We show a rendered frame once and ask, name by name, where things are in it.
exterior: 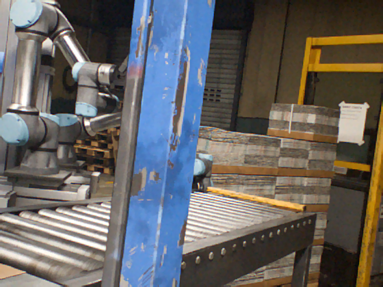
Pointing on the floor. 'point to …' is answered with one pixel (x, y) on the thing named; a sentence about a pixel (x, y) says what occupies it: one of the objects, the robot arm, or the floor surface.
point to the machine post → (157, 142)
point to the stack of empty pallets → (93, 161)
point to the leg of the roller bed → (301, 267)
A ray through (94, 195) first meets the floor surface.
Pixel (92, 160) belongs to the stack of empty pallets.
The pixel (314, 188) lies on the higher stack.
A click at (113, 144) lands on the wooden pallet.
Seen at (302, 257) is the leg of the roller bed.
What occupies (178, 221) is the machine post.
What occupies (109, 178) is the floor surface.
